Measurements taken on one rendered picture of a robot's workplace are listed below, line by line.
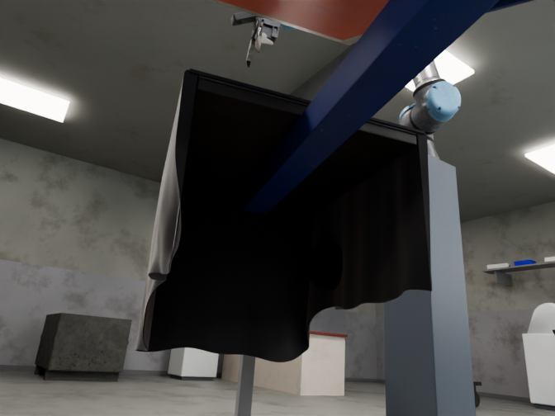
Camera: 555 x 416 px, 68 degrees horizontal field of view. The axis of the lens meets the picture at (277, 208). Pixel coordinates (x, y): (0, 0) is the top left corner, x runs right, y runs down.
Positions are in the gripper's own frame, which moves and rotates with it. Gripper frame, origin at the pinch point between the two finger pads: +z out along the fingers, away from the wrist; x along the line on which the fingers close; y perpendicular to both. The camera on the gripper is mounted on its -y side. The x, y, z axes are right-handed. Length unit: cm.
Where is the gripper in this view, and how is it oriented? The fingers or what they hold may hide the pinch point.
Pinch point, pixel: (251, 59)
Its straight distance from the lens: 150.9
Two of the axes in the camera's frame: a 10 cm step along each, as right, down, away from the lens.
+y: 9.4, 1.7, 2.9
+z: -1.6, 9.9, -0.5
